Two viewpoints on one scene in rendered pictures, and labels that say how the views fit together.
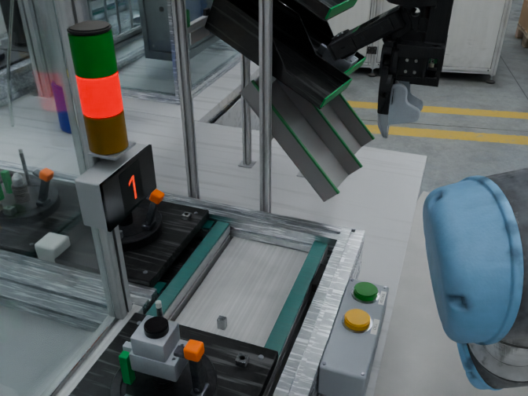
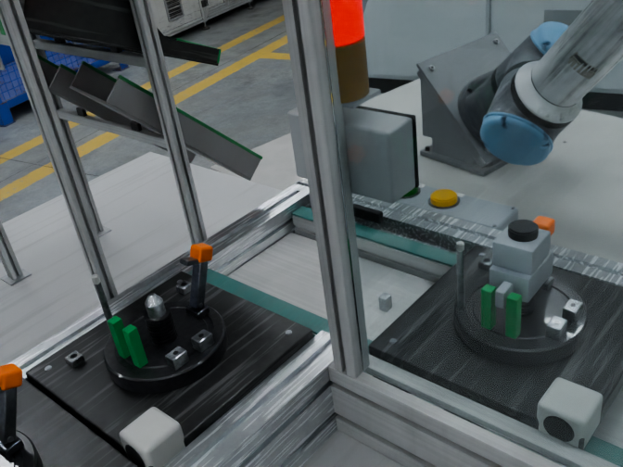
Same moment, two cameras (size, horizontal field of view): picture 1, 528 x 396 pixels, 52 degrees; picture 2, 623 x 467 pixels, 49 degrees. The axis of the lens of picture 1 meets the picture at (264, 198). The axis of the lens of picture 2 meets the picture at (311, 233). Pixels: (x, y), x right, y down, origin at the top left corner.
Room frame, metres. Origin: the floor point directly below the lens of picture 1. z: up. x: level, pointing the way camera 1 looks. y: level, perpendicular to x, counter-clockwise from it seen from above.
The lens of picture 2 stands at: (0.43, 0.75, 1.47)
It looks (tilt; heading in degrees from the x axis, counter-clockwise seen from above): 31 degrees down; 295
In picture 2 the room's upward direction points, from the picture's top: 8 degrees counter-clockwise
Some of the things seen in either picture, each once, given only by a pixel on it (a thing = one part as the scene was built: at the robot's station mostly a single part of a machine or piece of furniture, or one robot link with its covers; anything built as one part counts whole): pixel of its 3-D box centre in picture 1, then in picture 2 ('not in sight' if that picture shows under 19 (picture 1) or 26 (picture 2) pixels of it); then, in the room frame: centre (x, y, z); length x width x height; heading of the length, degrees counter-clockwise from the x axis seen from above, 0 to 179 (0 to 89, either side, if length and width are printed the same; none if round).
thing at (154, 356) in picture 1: (152, 342); not in sight; (0.49, 0.14, 1.06); 0.08 x 0.04 x 0.07; 72
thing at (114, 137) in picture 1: (106, 129); not in sight; (0.64, 0.20, 1.28); 0.05 x 0.05 x 0.05
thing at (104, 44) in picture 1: (93, 52); not in sight; (0.64, 0.20, 1.38); 0.05 x 0.05 x 0.05
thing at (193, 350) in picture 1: (190, 365); not in sight; (0.47, 0.09, 1.04); 0.04 x 0.02 x 0.08; 70
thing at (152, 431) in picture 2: (123, 211); (159, 321); (0.86, 0.27, 1.01); 0.24 x 0.24 x 0.13; 70
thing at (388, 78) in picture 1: (386, 82); not in sight; (0.74, -0.17, 1.31); 0.05 x 0.02 x 0.09; 160
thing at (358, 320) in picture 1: (357, 321); not in sight; (0.62, -0.15, 0.96); 0.04 x 0.04 x 0.02
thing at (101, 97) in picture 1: (100, 92); not in sight; (0.64, 0.20, 1.33); 0.05 x 0.05 x 0.05
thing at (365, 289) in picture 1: (365, 293); not in sight; (0.69, -0.17, 0.96); 0.04 x 0.04 x 0.02
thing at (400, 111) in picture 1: (399, 113); not in sight; (0.73, -0.20, 1.27); 0.06 x 0.03 x 0.09; 70
